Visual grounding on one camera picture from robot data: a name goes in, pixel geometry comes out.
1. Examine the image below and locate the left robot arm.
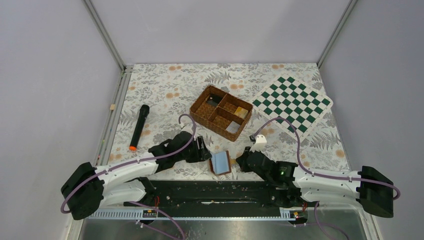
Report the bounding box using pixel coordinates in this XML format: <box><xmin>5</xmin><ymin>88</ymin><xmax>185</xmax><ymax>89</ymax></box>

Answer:
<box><xmin>60</xmin><ymin>130</ymin><xmax>212</xmax><ymax>220</ymax></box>

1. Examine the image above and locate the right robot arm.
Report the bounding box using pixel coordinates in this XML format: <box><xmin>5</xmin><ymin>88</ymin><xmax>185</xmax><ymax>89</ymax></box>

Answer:
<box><xmin>236</xmin><ymin>147</ymin><xmax>394</xmax><ymax>218</ymax></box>

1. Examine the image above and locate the grey card in basket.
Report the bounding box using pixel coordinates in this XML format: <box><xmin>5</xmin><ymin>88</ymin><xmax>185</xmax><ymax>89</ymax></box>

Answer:
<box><xmin>225</xmin><ymin>121</ymin><xmax>241</xmax><ymax>134</ymax></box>

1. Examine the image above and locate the brown woven divided basket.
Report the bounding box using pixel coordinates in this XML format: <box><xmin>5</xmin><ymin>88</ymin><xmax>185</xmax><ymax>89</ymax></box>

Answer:
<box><xmin>189</xmin><ymin>85</ymin><xmax>253</xmax><ymax>142</ymax></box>

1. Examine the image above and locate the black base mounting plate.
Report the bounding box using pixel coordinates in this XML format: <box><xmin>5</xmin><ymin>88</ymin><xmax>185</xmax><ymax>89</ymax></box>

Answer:
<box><xmin>138</xmin><ymin>177</ymin><xmax>316</xmax><ymax>217</ymax></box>

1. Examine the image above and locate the black item in basket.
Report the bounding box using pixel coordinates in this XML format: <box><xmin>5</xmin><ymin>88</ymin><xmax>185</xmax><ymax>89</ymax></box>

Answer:
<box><xmin>206</xmin><ymin>94</ymin><xmax>223</xmax><ymax>107</ymax></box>

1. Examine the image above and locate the yellow block in basket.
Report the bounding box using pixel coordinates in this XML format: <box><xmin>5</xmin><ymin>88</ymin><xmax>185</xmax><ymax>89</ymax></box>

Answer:
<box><xmin>234</xmin><ymin>106</ymin><xmax>249</xmax><ymax>119</ymax></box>

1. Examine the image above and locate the floral patterned table mat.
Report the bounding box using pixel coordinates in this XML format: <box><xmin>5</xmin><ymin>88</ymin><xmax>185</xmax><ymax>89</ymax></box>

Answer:
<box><xmin>108</xmin><ymin>63</ymin><xmax>351</xmax><ymax>173</ymax></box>

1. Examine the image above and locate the black microphone orange end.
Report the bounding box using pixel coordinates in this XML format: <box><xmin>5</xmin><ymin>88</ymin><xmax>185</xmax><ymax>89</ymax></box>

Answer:
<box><xmin>129</xmin><ymin>104</ymin><xmax>150</xmax><ymax>151</ymax></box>

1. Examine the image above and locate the green white chessboard mat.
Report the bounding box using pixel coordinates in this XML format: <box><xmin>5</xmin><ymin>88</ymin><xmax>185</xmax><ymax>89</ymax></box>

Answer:
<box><xmin>251</xmin><ymin>74</ymin><xmax>334</xmax><ymax>141</ymax></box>

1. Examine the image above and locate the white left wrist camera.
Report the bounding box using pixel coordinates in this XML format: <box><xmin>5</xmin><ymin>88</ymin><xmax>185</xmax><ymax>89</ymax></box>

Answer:
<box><xmin>179</xmin><ymin>122</ymin><xmax>193</xmax><ymax>130</ymax></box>

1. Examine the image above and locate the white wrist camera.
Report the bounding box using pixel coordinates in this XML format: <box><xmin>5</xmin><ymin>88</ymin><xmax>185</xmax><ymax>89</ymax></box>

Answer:
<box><xmin>249</xmin><ymin>134</ymin><xmax>267</xmax><ymax>152</ymax></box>
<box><xmin>179</xmin><ymin>122</ymin><xmax>193</xmax><ymax>130</ymax></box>

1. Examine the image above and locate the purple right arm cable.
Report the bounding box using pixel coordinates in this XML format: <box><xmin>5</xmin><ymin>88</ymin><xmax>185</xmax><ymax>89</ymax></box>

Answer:
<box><xmin>253</xmin><ymin>117</ymin><xmax>401</xmax><ymax>240</ymax></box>

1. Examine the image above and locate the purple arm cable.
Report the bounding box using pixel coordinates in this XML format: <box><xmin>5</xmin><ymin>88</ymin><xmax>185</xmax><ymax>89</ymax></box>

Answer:
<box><xmin>60</xmin><ymin>113</ymin><xmax>198</xmax><ymax>240</ymax></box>
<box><xmin>253</xmin><ymin>117</ymin><xmax>401</xmax><ymax>240</ymax></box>

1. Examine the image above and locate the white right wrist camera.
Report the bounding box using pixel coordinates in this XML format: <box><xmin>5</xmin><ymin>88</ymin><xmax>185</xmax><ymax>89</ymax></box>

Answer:
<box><xmin>249</xmin><ymin>134</ymin><xmax>267</xmax><ymax>152</ymax></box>

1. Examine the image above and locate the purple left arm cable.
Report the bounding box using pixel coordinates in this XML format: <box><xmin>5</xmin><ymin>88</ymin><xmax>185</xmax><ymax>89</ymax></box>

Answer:
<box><xmin>60</xmin><ymin>113</ymin><xmax>198</xmax><ymax>240</ymax></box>

